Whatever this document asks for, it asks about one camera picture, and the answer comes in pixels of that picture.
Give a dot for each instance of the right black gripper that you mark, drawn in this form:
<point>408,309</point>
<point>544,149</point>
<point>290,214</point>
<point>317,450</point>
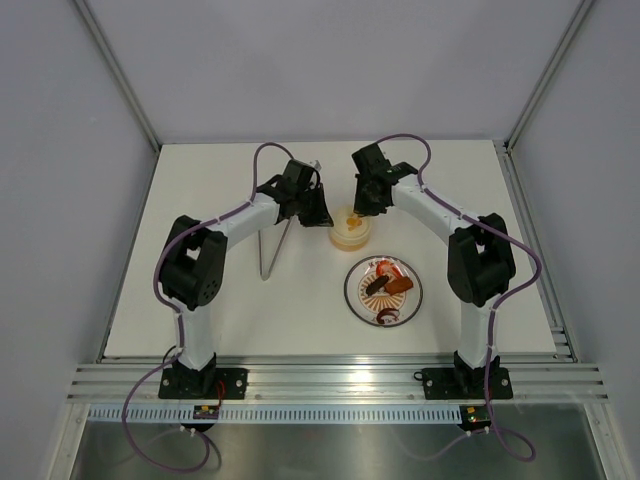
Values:
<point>361,207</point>

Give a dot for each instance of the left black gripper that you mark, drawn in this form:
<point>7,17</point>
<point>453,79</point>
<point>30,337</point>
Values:
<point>321,218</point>

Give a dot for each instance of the round beige container lid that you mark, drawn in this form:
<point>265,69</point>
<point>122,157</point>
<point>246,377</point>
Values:
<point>347,223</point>

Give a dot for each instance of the round beige lunch container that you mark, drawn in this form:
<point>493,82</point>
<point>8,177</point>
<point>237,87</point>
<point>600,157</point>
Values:
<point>348,243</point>

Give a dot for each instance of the metal food tongs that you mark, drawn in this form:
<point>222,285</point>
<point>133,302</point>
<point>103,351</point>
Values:
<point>270,245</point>

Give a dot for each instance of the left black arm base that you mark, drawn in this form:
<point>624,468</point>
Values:
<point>178,383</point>

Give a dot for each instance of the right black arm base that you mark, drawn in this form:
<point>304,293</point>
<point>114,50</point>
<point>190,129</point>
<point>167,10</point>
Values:
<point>453,383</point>

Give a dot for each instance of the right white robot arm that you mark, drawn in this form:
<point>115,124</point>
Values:
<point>480,261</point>

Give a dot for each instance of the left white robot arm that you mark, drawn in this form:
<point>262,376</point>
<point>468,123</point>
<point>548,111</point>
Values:
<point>190,270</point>

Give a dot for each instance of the red pepper slice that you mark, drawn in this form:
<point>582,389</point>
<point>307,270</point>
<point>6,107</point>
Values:
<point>388,268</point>

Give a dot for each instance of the dark sea cucumber piece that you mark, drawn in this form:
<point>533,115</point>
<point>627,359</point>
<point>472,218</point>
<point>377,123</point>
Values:
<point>376,285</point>

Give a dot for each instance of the brown braised meat strip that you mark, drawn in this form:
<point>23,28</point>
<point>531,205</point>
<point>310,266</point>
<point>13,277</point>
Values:
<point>399,285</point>

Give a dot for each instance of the patterned round plate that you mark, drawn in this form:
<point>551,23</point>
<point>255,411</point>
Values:
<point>365,308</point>

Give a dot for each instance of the dark red octopus tentacle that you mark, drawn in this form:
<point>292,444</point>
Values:
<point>387,317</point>

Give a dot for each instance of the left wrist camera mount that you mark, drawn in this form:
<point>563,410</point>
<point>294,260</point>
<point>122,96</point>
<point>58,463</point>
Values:
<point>315,165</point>

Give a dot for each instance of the right aluminium frame post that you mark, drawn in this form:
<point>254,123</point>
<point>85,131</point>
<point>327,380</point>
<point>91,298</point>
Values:
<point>550,70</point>

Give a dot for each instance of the aluminium frame post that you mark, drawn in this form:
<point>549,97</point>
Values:
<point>550,70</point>
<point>108,56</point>

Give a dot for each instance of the aluminium mounting rail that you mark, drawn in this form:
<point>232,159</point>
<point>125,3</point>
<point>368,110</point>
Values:
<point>347,379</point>

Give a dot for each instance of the left aluminium frame post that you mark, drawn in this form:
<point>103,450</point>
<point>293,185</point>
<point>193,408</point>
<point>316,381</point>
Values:
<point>108,56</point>

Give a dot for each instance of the white slotted cable duct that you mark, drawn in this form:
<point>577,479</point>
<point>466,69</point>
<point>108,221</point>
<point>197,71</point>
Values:
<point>279,414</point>

